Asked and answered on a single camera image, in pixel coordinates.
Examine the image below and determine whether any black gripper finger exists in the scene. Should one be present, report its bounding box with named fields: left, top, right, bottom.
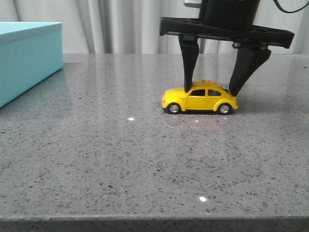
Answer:
left=229, top=46, right=271, bottom=97
left=179, top=34, right=199, bottom=92

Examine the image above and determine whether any light blue plastic box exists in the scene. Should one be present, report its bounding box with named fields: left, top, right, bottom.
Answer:
left=0, top=22, right=63, bottom=106

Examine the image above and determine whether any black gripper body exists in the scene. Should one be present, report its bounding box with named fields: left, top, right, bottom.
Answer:
left=160, top=0, right=294, bottom=49

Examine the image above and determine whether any beige pleated curtain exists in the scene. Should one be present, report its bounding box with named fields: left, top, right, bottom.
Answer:
left=0, top=0, right=309, bottom=54

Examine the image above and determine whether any black cable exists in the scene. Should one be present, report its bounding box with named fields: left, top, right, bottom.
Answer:
left=273, top=0, right=309, bottom=14

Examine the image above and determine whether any yellow toy beetle car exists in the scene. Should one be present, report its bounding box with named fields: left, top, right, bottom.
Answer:
left=162, top=80, right=239, bottom=115

